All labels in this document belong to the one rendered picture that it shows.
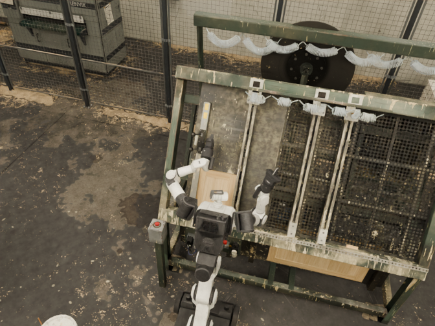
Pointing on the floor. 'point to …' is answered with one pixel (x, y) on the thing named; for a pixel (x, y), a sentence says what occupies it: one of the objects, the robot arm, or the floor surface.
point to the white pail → (59, 321)
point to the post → (160, 264)
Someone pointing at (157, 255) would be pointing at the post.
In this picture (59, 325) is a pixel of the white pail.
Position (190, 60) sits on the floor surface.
